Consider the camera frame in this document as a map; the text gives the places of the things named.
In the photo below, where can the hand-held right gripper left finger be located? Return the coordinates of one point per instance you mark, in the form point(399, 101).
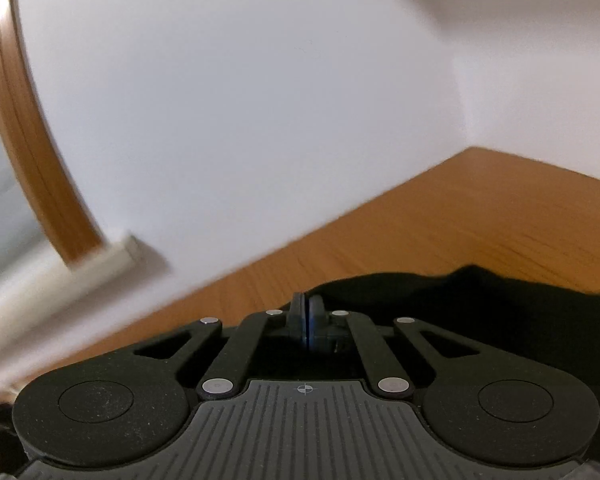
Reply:
point(300, 325)

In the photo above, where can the black pants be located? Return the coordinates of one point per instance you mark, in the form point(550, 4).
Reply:
point(505, 310)

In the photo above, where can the cream window sill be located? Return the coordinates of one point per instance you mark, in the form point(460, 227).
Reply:
point(80, 270)

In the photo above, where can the grey window blind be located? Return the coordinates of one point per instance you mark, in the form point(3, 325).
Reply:
point(0, 200)

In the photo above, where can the wooden window frame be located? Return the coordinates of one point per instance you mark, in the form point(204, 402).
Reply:
point(25, 125)

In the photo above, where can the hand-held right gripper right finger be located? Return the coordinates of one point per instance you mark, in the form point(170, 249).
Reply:
point(316, 325)

